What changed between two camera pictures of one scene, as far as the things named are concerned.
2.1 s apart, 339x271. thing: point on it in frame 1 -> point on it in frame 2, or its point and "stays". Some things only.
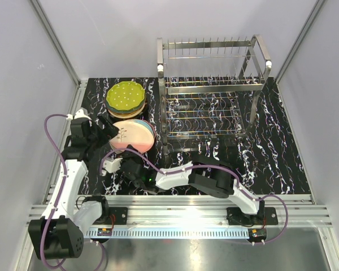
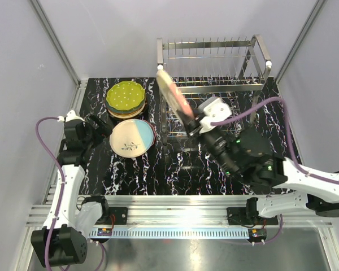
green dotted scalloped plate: x=125 y=95 stays
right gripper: x=129 y=155 -> x=194 y=126
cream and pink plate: x=132 y=133 -> x=177 y=95
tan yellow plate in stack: x=127 y=115 stays
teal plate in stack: x=124 y=111 stays
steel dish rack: x=209 y=87 stays
